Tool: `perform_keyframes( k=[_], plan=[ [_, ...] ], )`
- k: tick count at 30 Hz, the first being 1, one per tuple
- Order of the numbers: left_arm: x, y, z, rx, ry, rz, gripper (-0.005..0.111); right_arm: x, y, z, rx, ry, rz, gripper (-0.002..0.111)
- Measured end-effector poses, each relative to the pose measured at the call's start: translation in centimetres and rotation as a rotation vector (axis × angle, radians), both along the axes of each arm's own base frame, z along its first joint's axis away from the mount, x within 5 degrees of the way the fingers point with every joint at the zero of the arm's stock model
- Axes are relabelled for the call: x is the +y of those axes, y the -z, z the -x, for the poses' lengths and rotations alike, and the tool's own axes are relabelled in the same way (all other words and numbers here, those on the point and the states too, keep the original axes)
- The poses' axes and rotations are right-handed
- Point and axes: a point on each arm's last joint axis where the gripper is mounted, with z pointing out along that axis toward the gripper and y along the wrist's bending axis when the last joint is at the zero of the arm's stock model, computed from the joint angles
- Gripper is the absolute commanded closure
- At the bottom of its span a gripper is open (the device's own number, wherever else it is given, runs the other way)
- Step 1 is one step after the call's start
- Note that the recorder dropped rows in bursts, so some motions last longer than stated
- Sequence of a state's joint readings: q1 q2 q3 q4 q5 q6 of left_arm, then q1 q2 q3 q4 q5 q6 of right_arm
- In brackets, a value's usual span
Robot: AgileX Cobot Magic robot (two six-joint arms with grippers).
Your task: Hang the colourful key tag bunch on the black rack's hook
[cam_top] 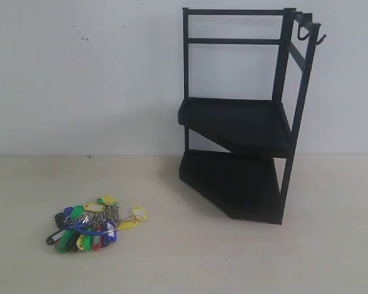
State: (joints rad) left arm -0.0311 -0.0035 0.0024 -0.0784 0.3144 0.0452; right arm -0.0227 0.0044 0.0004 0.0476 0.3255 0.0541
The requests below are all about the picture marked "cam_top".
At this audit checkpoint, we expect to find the black metal two-tier rack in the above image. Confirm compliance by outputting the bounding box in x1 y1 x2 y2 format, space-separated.
178 7 324 225

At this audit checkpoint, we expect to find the bunch of colourful key tags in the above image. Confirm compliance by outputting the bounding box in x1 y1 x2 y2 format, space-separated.
45 195 147 254

